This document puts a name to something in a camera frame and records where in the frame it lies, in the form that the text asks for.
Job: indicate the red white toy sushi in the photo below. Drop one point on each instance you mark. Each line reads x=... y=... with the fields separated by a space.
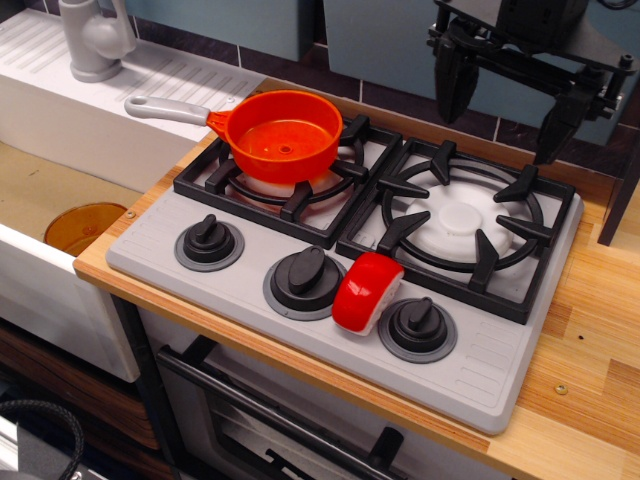
x=366 y=290

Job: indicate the black right stove knob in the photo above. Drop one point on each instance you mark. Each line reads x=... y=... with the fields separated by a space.
x=418 y=331

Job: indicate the toy oven door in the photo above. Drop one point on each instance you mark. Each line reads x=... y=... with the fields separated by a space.
x=256 y=422

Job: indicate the black left burner grate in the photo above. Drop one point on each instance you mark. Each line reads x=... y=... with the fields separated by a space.
x=315 y=211

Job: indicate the white toy sink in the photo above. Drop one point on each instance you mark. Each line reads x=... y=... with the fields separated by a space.
x=66 y=143

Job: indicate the black stove knob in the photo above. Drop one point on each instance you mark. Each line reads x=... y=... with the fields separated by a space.
x=303 y=286
x=418 y=331
x=209 y=245

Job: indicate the orange toy saucepan grey handle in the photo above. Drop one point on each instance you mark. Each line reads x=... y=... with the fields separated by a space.
x=280 y=137

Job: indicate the grey toy faucet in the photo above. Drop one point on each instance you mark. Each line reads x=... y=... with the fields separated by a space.
x=96 y=43

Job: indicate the black right burner grate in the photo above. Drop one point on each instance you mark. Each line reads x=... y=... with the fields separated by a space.
x=543 y=217

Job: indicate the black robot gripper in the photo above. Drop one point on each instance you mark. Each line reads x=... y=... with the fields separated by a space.
x=549 y=46

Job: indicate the orange translucent lid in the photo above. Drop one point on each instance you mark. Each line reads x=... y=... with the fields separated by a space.
x=77 y=228

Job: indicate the black left stove knob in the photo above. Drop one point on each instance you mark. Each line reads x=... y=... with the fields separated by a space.
x=209 y=245

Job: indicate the black middle stove knob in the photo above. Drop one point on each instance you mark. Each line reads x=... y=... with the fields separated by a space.
x=303 y=286

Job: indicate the black burner grate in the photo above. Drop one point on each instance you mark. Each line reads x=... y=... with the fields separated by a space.
x=315 y=211
x=543 y=217

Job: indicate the white right burner cap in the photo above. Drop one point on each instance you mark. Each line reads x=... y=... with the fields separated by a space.
x=457 y=212

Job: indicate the grey toy stove top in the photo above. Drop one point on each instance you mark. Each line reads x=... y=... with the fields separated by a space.
x=477 y=383

